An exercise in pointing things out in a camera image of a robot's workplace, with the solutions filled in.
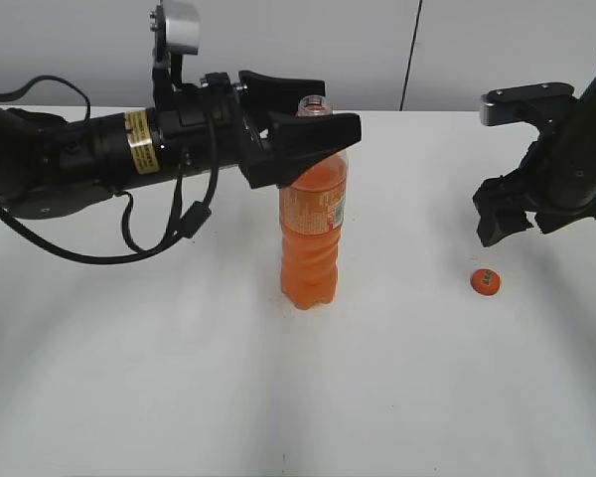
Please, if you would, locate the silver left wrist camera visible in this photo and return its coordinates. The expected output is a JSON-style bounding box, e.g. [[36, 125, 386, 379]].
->
[[150, 0, 200, 63]]

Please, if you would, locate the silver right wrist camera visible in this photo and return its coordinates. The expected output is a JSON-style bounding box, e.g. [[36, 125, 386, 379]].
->
[[480, 81, 577, 129]]

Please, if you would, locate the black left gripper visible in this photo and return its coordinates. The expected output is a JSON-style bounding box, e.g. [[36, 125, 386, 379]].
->
[[87, 71, 362, 190]]

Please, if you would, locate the orange bottle cap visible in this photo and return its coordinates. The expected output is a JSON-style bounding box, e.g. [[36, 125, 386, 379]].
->
[[470, 268, 502, 296]]

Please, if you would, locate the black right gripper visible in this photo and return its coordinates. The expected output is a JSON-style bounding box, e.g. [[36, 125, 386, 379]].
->
[[473, 138, 596, 247]]

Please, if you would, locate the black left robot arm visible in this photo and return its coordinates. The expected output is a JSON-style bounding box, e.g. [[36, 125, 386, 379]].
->
[[0, 71, 362, 220]]

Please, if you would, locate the orange soda bottle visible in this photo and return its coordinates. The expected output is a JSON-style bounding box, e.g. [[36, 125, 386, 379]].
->
[[277, 93, 352, 312]]

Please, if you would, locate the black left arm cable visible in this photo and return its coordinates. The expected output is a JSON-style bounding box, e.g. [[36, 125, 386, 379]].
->
[[0, 75, 220, 265]]

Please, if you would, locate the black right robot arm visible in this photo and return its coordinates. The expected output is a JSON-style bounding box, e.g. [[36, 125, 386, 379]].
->
[[473, 77, 596, 247]]

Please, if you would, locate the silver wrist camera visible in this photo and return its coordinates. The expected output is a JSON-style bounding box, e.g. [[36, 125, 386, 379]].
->
[[480, 81, 577, 129], [150, 0, 200, 63]]

